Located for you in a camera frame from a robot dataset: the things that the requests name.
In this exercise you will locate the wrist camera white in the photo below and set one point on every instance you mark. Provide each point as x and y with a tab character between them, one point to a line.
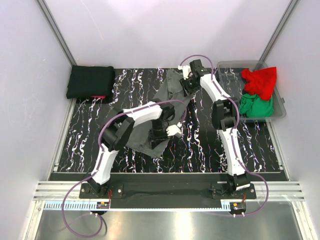
186	70
174	130

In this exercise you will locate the right aluminium corner post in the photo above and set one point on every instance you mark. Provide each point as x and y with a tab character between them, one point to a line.
290	9

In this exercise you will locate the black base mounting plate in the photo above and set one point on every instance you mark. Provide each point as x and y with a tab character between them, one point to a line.
177	194

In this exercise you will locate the aluminium frame rail front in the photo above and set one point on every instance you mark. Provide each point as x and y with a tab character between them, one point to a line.
277	190

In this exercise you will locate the green t shirt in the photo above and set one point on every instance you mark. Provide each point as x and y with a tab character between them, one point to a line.
252	106

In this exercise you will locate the black marble pattern mat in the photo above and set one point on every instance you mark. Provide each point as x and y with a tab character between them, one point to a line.
199	150

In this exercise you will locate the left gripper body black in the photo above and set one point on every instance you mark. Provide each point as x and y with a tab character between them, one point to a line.
158	132

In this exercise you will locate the red t shirt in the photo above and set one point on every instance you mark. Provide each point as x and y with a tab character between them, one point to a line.
260	82

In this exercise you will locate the clear plastic bin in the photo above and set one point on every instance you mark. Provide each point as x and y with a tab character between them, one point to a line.
229	75

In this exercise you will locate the left aluminium corner post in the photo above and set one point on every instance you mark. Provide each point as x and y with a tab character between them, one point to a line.
55	30

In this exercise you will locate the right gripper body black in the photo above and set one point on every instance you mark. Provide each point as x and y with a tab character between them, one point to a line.
188	86

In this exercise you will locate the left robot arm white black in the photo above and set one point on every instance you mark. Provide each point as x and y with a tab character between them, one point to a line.
116	133

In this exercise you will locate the aluminium corner post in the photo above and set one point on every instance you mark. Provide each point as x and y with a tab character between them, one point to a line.
55	30
290	9

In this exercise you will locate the pink folded garment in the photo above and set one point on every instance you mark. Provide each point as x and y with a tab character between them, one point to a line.
98	97

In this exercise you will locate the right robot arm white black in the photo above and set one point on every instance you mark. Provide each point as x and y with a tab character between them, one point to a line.
225	120

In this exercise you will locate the folded black t shirt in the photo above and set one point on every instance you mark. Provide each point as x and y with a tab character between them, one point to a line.
90	82

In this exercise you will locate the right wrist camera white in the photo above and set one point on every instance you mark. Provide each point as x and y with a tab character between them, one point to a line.
186	70

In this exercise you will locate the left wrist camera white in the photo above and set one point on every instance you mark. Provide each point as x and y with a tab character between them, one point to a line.
174	130

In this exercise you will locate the white slotted cable duct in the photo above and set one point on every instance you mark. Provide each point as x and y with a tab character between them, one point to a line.
105	206

